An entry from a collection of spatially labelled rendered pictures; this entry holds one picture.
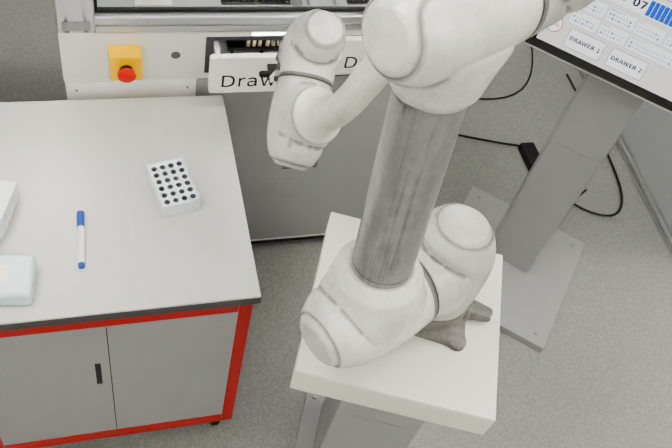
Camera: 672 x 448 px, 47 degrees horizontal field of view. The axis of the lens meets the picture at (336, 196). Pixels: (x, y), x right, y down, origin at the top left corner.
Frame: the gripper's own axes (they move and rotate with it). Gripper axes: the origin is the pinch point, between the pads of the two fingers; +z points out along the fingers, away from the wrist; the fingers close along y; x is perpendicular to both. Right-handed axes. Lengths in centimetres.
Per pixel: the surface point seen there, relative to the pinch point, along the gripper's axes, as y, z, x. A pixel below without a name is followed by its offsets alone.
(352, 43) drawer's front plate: 9.0, 7.5, -20.5
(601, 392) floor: -95, 47, -107
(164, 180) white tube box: -22.0, 0.9, 26.9
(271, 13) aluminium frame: 15.2, 3.1, -0.1
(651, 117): -4, 83, -163
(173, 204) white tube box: -27.4, -2.9, 25.6
